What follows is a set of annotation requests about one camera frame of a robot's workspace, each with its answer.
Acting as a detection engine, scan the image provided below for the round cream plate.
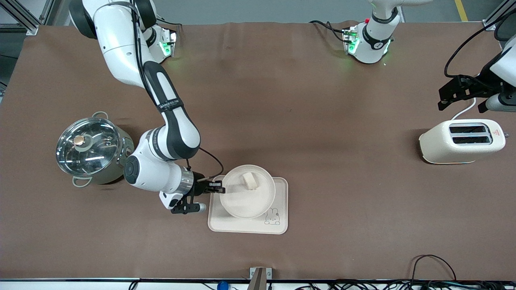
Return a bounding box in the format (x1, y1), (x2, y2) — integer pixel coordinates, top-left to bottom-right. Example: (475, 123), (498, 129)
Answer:
(220, 164), (277, 219)

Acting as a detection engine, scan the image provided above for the white steamed bun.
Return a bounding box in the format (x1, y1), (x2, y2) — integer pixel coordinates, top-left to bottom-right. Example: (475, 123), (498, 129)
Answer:
(241, 172), (260, 190)

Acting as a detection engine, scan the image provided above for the cream rabbit print tray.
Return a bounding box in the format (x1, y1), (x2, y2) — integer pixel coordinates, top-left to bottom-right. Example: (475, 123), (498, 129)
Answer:
(208, 176), (289, 235)

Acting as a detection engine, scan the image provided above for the white two-slot toaster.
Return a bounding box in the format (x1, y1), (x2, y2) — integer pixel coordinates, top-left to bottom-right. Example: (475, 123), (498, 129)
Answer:
(418, 119), (509, 165)

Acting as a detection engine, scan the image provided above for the glass pot lid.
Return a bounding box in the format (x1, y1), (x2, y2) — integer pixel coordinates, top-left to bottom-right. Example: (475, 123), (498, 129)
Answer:
(56, 117), (123, 177)

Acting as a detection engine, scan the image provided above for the white toaster power cable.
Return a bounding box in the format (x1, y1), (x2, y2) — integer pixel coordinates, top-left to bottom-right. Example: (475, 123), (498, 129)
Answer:
(451, 97), (478, 121)

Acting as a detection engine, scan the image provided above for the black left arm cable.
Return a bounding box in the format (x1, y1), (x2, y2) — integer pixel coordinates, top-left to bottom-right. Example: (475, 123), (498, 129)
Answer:
(443, 18), (516, 79)

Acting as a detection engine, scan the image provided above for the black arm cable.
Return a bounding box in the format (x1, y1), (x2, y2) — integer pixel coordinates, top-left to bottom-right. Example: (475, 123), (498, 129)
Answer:
(443, 18), (516, 79)
(131, 0), (225, 180)

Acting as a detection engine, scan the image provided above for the grey pot with handles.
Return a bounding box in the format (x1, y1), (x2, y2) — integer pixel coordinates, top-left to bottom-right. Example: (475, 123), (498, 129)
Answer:
(56, 112), (135, 188)

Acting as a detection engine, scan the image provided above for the aluminium frame profile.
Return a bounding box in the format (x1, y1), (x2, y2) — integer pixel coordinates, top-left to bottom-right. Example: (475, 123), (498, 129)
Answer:
(0, 0), (55, 36)
(483, 0), (516, 31)

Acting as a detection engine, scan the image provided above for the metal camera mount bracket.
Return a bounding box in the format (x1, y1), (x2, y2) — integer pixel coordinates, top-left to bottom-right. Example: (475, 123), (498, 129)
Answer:
(249, 267), (273, 290)

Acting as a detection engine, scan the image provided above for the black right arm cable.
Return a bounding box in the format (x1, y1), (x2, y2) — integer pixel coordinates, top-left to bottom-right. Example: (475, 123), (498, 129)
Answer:
(131, 0), (225, 180)

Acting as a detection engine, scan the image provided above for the black looped cable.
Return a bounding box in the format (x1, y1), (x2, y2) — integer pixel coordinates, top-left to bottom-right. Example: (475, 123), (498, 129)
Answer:
(410, 255), (458, 282)

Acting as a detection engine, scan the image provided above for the black cable bundle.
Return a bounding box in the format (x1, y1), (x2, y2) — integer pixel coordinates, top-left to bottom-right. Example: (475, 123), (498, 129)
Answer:
(294, 280), (516, 290)

